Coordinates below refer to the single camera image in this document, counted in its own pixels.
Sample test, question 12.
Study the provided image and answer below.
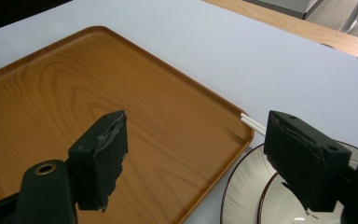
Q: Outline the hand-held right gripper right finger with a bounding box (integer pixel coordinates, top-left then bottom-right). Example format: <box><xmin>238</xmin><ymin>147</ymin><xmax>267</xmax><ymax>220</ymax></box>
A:
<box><xmin>263</xmin><ymin>109</ymin><xmax>352</xmax><ymax>213</ymax></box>

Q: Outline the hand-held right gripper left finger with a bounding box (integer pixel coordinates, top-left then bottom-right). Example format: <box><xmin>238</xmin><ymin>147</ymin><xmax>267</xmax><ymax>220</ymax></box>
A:
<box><xmin>67</xmin><ymin>109</ymin><xmax>129</xmax><ymax>213</ymax></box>

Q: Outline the brown wooden tray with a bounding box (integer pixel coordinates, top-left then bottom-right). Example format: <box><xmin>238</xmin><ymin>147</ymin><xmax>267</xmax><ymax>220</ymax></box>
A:
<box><xmin>0</xmin><ymin>25</ymin><xmax>255</xmax><ymax>224</ymax></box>

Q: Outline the white desk frame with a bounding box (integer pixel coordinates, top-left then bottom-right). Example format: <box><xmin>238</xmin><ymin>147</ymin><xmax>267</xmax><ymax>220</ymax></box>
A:
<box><xmin>338</xmin><ymin>0</ymin><xmax>358</xmax><ymax>34</ymax></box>

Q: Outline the white plate with dark rim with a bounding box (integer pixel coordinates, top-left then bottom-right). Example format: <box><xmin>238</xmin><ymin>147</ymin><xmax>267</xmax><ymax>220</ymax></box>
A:
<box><xmin>220</xmin><ymin>141</ymin><xmax>358</xmax><ymax>224</ymax></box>

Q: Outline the white chopstick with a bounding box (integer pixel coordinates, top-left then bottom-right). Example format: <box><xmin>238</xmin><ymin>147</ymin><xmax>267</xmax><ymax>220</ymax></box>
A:
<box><xmin>240</xmin><ymin>117</ymin><xmax>267</xmax><ymax>137</ymax></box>
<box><xmin>240</xmin><ymin>112</ymin><xmax>268</xmax><ymax>131</ymax></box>

